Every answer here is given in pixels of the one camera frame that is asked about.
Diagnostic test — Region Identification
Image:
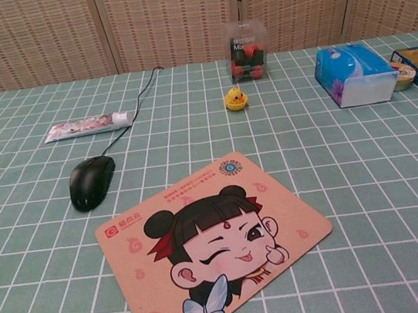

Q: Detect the black wired computer mouse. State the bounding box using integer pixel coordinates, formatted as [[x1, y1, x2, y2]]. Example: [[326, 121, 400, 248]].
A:
[[65, 153, 123, 214]]

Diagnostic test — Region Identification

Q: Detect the orange cartoon girl mouse pad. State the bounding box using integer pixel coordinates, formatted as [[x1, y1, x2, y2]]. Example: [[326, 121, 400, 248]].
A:
[[86, 139, 346, 313]]

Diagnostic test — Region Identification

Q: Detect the yellow duck toy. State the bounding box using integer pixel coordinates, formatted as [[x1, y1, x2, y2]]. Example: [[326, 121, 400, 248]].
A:
[[222, 86, 249, 114]]

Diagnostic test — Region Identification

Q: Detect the clear box with red-black items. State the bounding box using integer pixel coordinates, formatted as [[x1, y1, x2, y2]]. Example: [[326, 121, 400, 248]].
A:
[[221, 17, 275, 86]]

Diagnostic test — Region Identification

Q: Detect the pink white toothpaste tube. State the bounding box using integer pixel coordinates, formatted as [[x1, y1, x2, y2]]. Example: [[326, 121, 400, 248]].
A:
[[41, 109, 136, 145]]

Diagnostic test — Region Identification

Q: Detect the green white checked tablecloth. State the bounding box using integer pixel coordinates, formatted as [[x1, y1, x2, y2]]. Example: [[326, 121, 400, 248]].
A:
[[0, 32, 418, 313]]

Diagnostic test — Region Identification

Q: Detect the blue tissue pack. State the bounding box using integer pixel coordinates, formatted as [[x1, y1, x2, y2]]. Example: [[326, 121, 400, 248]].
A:
[[311, 37, 403, 112]]

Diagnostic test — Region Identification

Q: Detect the small round tin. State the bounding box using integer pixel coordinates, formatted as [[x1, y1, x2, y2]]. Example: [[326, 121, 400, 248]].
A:
[[389, 59, 418, 93]]

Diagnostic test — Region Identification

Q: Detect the black cable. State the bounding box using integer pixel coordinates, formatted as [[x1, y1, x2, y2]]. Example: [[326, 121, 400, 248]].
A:
[[89, 66, 175, 157]]

